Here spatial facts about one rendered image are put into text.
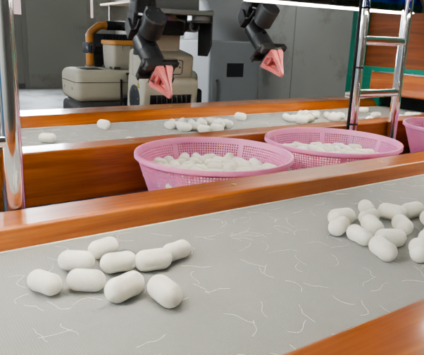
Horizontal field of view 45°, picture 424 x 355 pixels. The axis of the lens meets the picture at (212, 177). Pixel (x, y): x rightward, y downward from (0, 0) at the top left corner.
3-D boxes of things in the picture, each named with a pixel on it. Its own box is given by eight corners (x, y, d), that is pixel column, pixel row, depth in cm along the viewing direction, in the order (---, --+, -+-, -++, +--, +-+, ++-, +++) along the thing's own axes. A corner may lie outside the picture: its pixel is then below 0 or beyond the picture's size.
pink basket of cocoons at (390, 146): (237, 186, 101) (239, 139, 98) (297, 163, 122) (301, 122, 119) (370, 217, 86) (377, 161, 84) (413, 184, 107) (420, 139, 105)
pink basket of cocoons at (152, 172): (109, 195, 93) (108, 143, 90) (230, 177, 107) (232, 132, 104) (184, 246, 71) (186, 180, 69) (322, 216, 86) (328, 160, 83)
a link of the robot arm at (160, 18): (153, 29, 143) (124, 25, 139) (166, -6, 134) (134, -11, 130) (163, 60, 137) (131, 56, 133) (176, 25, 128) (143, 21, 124)
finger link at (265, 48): (294, 67, 148) (279, 44, 153) (275, 67, 145) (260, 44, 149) (282, 84, 153) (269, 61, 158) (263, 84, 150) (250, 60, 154)
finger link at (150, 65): (184, 86, 126) (170, 59, 130) (158, 87, 122) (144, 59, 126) (174, 106, 131) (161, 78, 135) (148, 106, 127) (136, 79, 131)
